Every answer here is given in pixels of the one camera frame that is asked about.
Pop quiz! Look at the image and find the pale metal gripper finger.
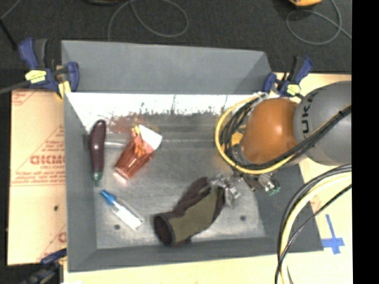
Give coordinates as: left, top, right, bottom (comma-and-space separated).
210, 175, 237, 190
223, 187, 242, 209

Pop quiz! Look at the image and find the brown and olive green glove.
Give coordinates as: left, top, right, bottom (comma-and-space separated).
153, 176, 226, 247

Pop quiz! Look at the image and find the white paper piece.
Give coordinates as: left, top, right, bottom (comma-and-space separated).
138, 124, 163, 152

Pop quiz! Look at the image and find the clear spray bottle blue cap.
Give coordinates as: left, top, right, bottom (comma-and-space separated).
99, 189, 145, 231

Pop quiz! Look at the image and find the grey metal bin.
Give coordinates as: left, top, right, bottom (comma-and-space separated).
60, 40, 324, 272

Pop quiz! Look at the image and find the purple toy eggplant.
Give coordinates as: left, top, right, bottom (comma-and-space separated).
88, 119, 107, 188

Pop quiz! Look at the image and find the brown cardboard board red print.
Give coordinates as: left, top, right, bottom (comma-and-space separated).
7, 88, 69, 266

